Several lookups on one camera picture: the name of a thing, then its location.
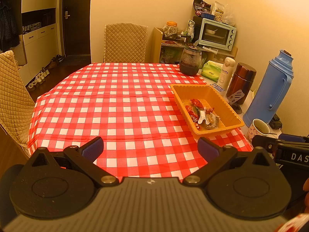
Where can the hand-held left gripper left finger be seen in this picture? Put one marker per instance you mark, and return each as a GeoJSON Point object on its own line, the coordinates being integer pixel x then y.
{"type": "Point", "coordinates": [93, 147]}

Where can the white thermos bottle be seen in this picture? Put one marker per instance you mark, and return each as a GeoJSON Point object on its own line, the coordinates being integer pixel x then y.
{"type": "Point", "coordinates": [225, 73]}

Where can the clear plastic bag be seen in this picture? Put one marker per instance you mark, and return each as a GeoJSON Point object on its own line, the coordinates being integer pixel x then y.
{"type": "Point", "coordinates": [229, 15]}

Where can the brown thermos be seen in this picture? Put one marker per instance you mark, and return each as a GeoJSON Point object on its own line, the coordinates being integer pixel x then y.
{"type": "Point", "coordinates": [241, 82]}

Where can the red checked tablecloth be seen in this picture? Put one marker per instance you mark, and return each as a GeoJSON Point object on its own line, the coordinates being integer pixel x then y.
{"type": "Point", "coordinates": [108, 101]}

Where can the dark glass jar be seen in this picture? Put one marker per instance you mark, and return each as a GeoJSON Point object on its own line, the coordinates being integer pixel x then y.
{"type": "Point", "coordinates": [189, 62]}

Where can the small red candy packet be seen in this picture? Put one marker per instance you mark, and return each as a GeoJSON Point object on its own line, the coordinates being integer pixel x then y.
{"type": "Point", "coordinates": [210, 110]}

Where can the bag of nuts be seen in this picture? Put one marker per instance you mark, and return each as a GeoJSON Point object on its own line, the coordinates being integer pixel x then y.
{"type": "Point", "coordinates": [218, 13]}

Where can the dark snack bag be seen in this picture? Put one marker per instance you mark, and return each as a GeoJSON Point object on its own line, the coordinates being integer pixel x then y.
{"type": "Point", "coordinates": [201, 4]}

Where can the blue toaster oven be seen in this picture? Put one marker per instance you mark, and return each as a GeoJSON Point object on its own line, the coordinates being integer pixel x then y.
{"type": "Point", "coordinates": [216, 33]}

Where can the green white bag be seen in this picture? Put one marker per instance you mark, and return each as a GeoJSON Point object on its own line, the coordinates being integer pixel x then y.
{"type": "Point", "coordinates": [190, 29]}

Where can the white cabinet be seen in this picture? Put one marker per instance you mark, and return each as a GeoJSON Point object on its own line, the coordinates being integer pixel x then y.
{"type": "Point", "coordinates": [36, 38]}

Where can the row of shoes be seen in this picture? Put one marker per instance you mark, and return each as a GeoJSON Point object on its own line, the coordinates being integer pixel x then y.
{"type": "Point", "coordinates": [38, 78]}

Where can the white patterned mug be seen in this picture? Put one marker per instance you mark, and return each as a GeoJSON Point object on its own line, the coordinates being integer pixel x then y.
{"type": "Point", "coordinates": [256, 131]}

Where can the metal spoon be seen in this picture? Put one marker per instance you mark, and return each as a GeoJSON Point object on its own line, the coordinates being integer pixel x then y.
{"type": "Point", "coordinates": [271, 133]}

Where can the blue thermos flask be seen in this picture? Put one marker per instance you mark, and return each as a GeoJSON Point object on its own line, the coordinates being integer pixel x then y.
{"type": "Point", "coordinates": [268, 94]}

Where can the yellow plastic tray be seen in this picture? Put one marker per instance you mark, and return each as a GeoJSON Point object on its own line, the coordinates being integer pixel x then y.
{"type": "Point", "coordinates": [188, 91]}

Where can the small black object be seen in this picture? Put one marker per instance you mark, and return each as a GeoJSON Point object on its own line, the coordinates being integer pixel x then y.
{"type": "Point", "coordinates": [275, 123]}

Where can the blue box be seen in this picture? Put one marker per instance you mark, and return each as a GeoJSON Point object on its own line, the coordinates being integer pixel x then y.
{"type": "Point", "coordinates": [207, 17]}

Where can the hanging dark clothing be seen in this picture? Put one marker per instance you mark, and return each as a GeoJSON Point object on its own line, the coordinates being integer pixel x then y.
{"type": "Point", "coordinates": [7, 26]}

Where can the clear snack packet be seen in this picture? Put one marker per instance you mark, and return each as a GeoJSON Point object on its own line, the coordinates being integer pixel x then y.
{"type": "Point", "coordinates": [213, 120]}

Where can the red patterned sleeve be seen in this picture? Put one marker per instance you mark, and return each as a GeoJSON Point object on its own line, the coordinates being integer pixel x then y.
{"type": "Point", "coordinates": [294, 224]}

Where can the quilted beige chair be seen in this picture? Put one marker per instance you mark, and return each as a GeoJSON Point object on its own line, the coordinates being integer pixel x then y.
{"type": "Point", "coordinates": [14, 96]}
{"type": "Point", "coordinates": [125, 43]}

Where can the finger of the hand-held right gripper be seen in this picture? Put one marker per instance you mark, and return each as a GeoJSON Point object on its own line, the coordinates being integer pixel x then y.
{"type": "Point", "coordinates": [293, 138]}
{"type": "Point", "coordinates": [263, 142]}

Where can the green tissue pack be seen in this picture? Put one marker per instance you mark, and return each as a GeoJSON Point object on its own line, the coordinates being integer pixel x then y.
{"type": "Point", "coordinates": [211, 71]}

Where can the person's right hand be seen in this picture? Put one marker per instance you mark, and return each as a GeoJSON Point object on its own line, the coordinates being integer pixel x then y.
{"type": "Point", "coordinates": [306, 186]}

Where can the red gold-print snack packet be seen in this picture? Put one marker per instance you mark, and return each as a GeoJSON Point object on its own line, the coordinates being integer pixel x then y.
{"type": "Point", "coordinates": [192, 113]}

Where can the orange-lid plastic jar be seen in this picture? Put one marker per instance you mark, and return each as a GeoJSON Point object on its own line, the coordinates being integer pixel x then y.
{"type": "Point", "coordinates": [170, 30]}

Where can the dark wooden door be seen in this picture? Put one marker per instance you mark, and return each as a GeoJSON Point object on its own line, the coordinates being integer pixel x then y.
{"type": "Point", "coordinates": [76, 17]}

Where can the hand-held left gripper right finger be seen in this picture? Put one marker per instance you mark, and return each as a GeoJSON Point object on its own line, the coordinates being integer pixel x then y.
{"type": "Point", "coordinates": [207, 147]}

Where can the blue white flat packet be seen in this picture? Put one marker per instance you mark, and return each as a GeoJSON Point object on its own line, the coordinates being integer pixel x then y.
{"type": "Point", "coordinates": [218, 88]}

